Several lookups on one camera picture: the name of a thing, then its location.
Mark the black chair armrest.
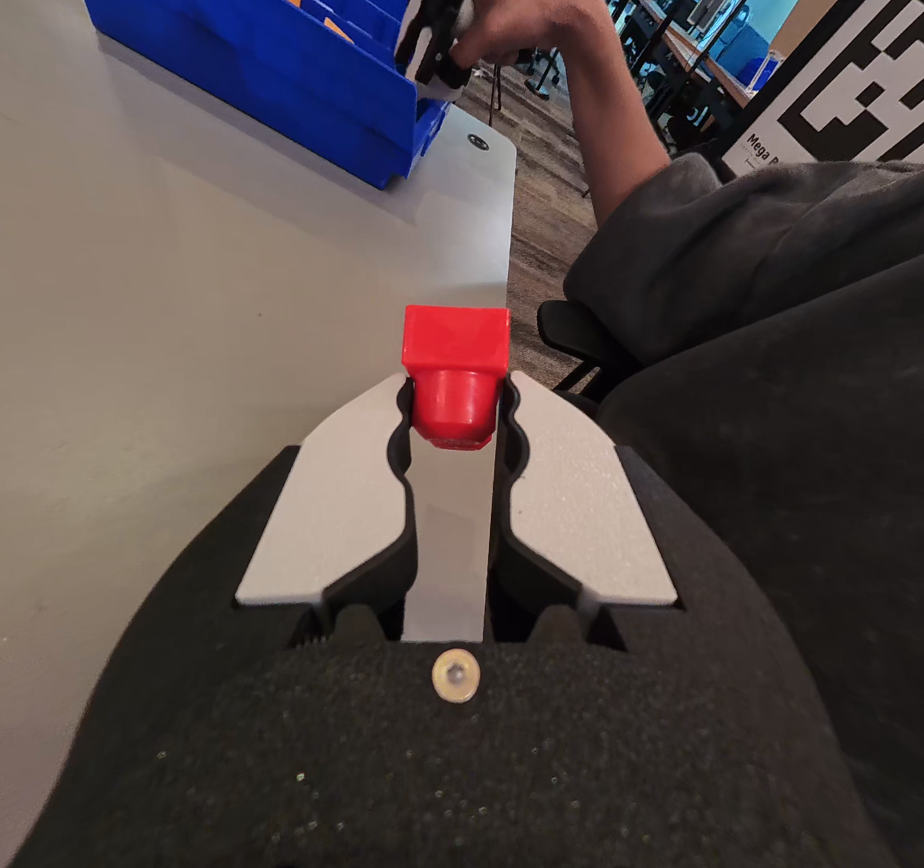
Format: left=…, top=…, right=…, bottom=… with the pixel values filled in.
left=537, top=299, right=645, bottom=394

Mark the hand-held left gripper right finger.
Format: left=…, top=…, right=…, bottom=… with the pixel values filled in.
left=493, top=370, right=680, bottom=639

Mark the grey desk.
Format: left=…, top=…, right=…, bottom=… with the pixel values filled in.
left=0, top=0, right=519, bottom=847

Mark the person's right forearm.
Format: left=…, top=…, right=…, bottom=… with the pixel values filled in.
left=556, top=16, right=674, bottom=225

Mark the brown wooden desk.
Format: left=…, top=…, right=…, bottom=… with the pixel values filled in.
left=614, top=0, right=760, bottom=112

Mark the person's right hand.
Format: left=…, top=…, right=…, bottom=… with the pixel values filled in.
left=449, top=0, right=616, bottom=91

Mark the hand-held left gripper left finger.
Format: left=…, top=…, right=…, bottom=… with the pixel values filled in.
left=233, top=373, right=420, bottom=634

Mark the black white marker board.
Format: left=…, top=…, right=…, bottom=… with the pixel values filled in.
left=722, top=0, right=924, bottom=179

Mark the person's dark sweatshirt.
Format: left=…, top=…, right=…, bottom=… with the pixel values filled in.
left=562, top=153, right=924, bottom=868

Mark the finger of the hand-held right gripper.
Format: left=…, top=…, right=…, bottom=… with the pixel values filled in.
left=393, top=0, right=423, bottom=82

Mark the red toy block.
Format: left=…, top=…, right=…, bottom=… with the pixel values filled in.
left=402, top=305, right=511, bottom=452

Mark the blue plastic bin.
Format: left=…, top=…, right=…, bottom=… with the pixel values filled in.
left=65, top=0, right=453, bottom=192

